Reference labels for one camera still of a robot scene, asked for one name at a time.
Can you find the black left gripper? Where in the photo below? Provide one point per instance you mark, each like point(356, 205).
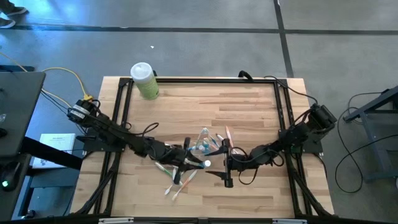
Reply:
point(177, 157)

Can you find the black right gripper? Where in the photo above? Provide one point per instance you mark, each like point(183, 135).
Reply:
point(229, 165)

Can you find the blue mouthwash bottle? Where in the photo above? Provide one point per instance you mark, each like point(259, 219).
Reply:
point(201, 148)
point(206, 163)

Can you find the clear acrylic organizer box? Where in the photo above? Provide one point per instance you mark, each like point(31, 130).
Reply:
point(214, 140)

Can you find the purple white toothbrush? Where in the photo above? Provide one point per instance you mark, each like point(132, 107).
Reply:
point(168, 190)

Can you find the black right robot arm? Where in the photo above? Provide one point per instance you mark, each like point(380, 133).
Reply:
point(298, 133)

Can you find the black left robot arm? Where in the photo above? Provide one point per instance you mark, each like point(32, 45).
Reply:
point(109, 130)

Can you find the green wipes canister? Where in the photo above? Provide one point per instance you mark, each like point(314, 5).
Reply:
point(146, 84)

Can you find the white booklet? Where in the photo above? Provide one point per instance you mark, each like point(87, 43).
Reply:
point(59, 143)

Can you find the black desk leg beam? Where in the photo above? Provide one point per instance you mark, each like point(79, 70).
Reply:
point(53, 154)

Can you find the grey metal stand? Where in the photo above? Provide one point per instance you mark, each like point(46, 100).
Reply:
point(370, 109)

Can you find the black side desk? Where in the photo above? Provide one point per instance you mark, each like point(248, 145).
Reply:
point(18, 109)

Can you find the black computer mouse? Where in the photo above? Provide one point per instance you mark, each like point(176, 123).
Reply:
point(9, 179)

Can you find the person's shoe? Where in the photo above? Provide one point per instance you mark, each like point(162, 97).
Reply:
point(15, 11)
point(6, 23)

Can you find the black aluminium table frame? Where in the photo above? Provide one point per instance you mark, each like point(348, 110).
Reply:
point(217, 80)

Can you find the silver frame bracket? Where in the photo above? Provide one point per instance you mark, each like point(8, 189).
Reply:
point(289, 221)
point(115, 221)

